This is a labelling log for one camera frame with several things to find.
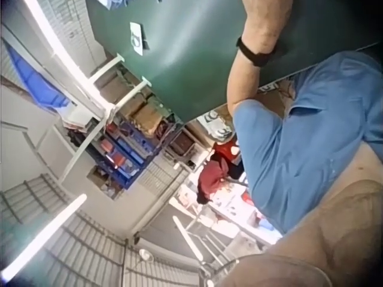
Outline white table frame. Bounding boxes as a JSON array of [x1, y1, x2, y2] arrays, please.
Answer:
[[58, 53, 154, 184]]

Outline white workbench with items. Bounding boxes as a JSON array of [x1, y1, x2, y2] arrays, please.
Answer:
[[169, 179, 278, 251]]

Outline shelf with bins and cartons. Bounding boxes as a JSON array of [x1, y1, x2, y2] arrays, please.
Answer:
[[86, 67, 198, 200]]

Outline long white light tube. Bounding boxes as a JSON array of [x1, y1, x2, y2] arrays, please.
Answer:
[[23, 0, 116, 120], [0, 193, 88, 282]]

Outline cartons under green table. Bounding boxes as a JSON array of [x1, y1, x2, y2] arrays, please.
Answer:
[[194, 80, 297, 145]]

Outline white paper card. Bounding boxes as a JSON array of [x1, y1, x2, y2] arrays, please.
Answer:
[[129, 22, 145, 56]]

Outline blue plastic bin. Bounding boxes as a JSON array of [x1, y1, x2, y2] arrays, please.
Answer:
[[2, 38, 71, 113]]

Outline black wrist band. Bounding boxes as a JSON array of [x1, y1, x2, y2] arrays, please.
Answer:
[[236, 36, 278, 68]]

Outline person's left hand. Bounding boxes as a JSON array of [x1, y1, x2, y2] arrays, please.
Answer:
[[241, 0, 285, 55]]

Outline round white ceiling lamp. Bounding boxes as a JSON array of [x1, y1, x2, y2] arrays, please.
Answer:
[[138, 248, 155, 261]]

